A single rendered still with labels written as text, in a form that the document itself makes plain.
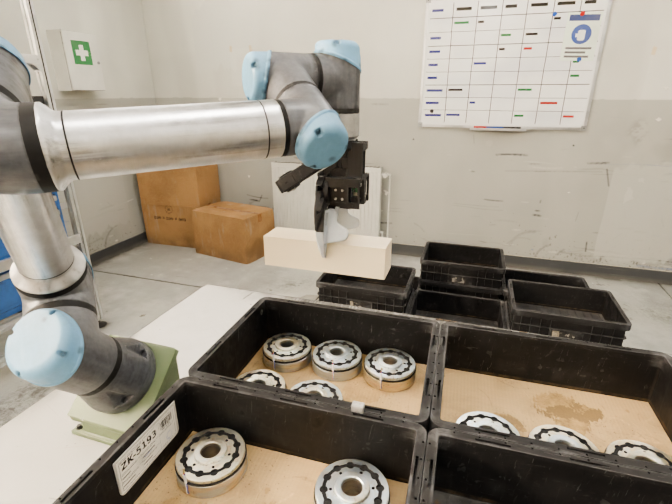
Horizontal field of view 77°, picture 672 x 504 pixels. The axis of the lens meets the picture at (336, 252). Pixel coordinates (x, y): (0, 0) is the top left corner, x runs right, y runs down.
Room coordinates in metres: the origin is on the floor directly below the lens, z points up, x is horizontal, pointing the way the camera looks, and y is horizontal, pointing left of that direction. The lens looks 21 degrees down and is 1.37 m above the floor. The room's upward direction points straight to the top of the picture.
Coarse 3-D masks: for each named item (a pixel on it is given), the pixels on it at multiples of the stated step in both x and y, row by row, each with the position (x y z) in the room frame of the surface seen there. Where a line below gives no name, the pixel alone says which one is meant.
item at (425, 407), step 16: (256, 304) 0.82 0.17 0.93; (288, 304) 0.83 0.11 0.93; (304, 304) 0.82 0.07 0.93; (320, 304) 0.82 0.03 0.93; (240, 320) 0.75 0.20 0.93; (400, 320) 0.76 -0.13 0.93; (416, 320) 0.75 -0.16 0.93; (432, 320) 0.75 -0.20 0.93; (224, 336) 0.69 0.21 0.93; (432, 336) 0.69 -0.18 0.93; (208, 352) 0.64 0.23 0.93; (432, 352) 0.64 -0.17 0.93; (192, 368) 0.59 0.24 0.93; (432, 368) 0.59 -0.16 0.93; (240, 384) 0.55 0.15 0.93; (256, 384) 0.55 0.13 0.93; (432, 384) 0.55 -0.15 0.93; (320, 400) 0.51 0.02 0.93; (336, 400) 0.51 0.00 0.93; (400, 416) 0.48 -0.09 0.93; (416, 416) 0.48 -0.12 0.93
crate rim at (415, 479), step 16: (176, 384) 0.55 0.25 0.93; (192, 384) 0.56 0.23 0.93; (208, 384) 0.55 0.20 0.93; (224, 384) 0.55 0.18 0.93; (160, 400) 0.51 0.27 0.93; (272, 400) 0.52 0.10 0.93; (288, 400) 0.52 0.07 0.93; (304, 400) 0.51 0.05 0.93; (144, 416) 0.48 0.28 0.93; (352, 416) 0.48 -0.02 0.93; (368, 416) 0.48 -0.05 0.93; (384, 416) 0.48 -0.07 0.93; (128, 432) 0.45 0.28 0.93; (416, 432) 0.45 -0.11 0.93; (112, 448) 0.42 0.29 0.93; (416, 448) 0.42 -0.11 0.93; (96, 464) 0.40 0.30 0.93; (416, 464) 0.41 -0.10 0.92; (80, 480) 0.37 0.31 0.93; (416, 480) 0.37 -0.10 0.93; (64, 496) 0.35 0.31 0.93; (416, 496) 0.35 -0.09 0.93
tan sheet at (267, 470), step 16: (192, 432) 0.55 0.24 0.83; (256, 448) 0.52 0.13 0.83; (256, 464) 0.49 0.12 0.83; (272, 464) 0.49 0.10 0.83; (288, 464) 0.49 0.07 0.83; (304, 464) 0.49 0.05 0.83; (320, 464) 0.49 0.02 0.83; (160, 480) 0.46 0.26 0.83; (176, 480) 0.46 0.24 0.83; (256, 480) 0.46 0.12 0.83; (272, 480) 0.46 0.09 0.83; (288, 480) 0.46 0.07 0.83; (304, 480) 0.46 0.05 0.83; (144, 496) 0.43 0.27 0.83; (160, 496) 0.43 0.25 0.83; (176, 496) 0.43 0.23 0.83; (224, 496) 0.43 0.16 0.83; (240, 496) 0.43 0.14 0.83; (256, 496) 0.43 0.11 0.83; (272, 496) 0.43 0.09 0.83; (288, 496) 0.43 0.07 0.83; (304, 496) 0.43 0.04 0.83; (400, 496) 0.43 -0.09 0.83
